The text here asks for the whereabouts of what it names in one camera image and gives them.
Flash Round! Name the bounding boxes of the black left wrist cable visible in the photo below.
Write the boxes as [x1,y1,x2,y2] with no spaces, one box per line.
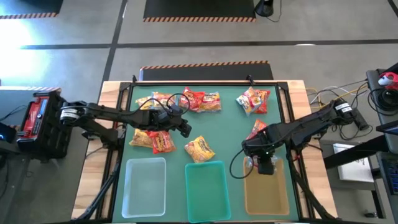
[138,92,191,116]

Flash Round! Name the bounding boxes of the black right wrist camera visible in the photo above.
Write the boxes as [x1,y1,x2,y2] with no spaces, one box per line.
[245,137,266,153]

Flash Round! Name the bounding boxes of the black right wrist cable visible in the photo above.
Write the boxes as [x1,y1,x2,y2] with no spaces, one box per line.
[229,146,254,180]

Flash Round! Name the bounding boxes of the black keyboard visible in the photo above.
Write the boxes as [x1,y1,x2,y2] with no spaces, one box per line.
[381,151,398,195]

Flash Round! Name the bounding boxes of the coiled black cable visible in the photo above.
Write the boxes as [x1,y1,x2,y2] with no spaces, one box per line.
[368,88,398,112]

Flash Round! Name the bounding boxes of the black desk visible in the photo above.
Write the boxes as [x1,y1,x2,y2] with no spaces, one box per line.
[366,63,398,150]

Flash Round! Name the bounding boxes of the teal plastic bin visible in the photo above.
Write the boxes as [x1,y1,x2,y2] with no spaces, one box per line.
[184,160,232,223]

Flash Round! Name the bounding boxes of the yellow creamy chicken noodle pack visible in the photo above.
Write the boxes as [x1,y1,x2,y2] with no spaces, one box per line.
[128,128,154,149]
[183,135,216,164]

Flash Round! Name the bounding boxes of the white-red snack packets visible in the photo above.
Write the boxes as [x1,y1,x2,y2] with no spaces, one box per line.
[235,86,262,116]

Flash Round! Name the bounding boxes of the red black tool case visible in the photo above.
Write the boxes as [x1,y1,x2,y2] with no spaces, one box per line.
[16,89,76,160]

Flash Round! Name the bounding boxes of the black floor stand base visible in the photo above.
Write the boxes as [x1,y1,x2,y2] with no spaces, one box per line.
[254,0,275,17]

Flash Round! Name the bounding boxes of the clear plastic bin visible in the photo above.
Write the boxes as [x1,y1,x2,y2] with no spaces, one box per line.
[121,157,167,219]

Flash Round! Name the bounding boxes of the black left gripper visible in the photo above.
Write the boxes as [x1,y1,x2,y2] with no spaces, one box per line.
[151,109,193,138]

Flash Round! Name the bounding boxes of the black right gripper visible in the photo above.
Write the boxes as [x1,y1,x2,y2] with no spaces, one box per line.
[242,136,279,175]

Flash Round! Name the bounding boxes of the black device with blue light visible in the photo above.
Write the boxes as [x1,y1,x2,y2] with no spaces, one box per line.
[0,122,18,144]

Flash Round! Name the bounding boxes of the black desk crossbar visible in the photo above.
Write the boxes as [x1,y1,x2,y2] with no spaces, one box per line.
[323,134,389,170]

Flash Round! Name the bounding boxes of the black metal table frame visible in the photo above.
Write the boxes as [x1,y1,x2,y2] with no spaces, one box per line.
[71,74,340,224]

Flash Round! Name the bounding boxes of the amber plastic bin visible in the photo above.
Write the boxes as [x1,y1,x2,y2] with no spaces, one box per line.
[243,156,290,217]

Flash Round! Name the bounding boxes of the white board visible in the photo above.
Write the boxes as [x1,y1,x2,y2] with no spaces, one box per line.
[332,142,374,184]

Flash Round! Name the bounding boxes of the red snack packets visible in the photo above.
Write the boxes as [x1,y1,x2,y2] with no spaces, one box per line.
[111,83,300,223]

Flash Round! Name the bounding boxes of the yellow extension cable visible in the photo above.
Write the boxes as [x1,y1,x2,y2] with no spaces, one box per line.
[310,86,369,110]

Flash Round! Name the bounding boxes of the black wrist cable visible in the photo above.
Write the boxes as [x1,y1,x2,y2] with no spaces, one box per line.
[138,92,191,116]
[229,146,254,180]

